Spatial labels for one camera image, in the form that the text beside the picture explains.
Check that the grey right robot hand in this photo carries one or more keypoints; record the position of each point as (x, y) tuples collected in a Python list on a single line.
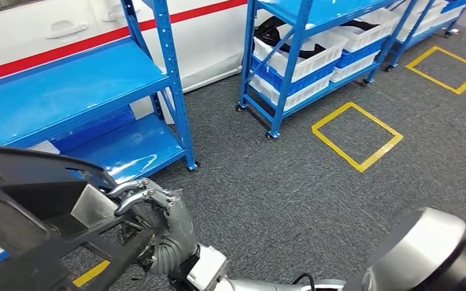
[(180, 225)]

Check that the black plastic plate bracket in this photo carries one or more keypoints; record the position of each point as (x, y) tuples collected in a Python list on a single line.
[(36, 168)]

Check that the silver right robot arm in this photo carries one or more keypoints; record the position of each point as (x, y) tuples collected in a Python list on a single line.
[(418, 249)]

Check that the blue metal shelf rack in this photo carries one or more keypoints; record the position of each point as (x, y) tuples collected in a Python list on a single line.
[(56, 96)]

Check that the yellow floor tape square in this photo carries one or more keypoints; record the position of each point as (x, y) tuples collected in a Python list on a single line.
[(332, 117), (420, 56)]

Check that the blue wheeled rack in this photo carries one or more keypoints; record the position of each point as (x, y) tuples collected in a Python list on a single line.
[(294, 60), (398, 54)]

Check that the black plastic parts pile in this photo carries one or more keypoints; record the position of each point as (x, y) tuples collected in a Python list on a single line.
[(271, 34)]

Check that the red barrier belt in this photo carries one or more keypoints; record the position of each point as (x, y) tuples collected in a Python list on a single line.
[(56, 53)]

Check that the white car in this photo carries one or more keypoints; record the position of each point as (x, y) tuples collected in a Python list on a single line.
[(16, 44)]

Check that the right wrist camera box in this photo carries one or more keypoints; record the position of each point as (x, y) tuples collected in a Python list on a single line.
[(209, 269)]

